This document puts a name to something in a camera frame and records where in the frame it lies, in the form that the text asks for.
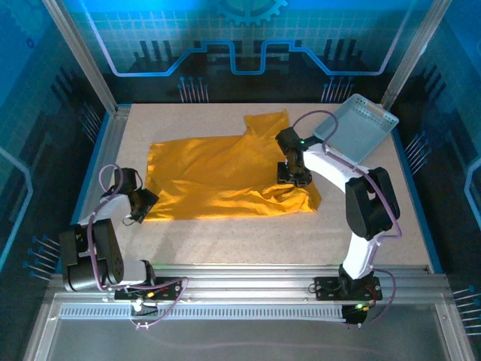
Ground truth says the yellow t-shirt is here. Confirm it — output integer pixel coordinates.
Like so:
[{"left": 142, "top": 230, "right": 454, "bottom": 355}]
[{"left": 144, "top": 108, "right": 323, "bottom": 222}]

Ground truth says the light blue plastic basket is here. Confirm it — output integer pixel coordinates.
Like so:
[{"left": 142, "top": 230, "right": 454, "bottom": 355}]
[{"left": 313, "top": 93, "right": 400, "bottom": 165}]

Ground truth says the small black connector box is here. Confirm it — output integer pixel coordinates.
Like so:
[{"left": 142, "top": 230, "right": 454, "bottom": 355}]
[{"left": 341, "top": 302, "right": 369, "bottom": 327}]

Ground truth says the clear acrylic panel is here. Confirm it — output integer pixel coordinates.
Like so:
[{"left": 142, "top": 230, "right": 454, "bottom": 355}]
[{"left": 44, "top": 317, "right": 452, "bottom": 361}]

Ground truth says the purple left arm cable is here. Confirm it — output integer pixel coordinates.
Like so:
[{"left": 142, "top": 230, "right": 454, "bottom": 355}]
[{"left": 86, "top": 164, "right": 189, "bottom": 331}]

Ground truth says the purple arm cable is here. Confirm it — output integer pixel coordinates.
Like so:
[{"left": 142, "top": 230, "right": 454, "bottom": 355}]
[
  {"left": 86, "top": 164, "right": 189, "bottom": 331},
  {"left": 291, "top": 109, "right": 403, "bottom": 329}
]

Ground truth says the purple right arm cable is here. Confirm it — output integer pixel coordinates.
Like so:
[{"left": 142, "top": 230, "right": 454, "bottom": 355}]
[{"left": 291, "top": 109, "right": 403, "bottom": 329}]

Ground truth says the aluminium side rail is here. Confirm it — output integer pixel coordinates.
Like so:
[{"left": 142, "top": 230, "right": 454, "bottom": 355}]
[{"left": 62, "top": 104, "right": 132, "bottom": 274}]

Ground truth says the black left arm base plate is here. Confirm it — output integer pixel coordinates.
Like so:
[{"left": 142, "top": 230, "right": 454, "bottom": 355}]
[{"left": 114, "top": 276, "right": 188, "bottom": 302}]

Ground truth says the aluminium mounting rail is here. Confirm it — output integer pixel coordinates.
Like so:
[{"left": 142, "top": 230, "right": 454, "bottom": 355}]
[{"left": 48, "top": 262, "right": 452, "bottom": 302}]

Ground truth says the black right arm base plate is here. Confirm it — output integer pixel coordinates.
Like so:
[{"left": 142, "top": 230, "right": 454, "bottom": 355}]
[{"left": 314, "top": 276, "right": 383, "bottom": 301}]

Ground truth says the grey slotted cable duct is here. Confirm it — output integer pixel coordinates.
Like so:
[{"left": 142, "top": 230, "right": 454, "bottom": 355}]
[{"left": 59, "top": 305, "right": 346, "bottom": 321}]

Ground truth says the aluminium frame post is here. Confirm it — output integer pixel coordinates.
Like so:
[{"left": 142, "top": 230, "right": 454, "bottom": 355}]
[
  {"left": 41, "top": 0, "right": 120, "bottom": 116},
  {"left": 380, "top": 0, "right": 455, "bottom": 111}
]

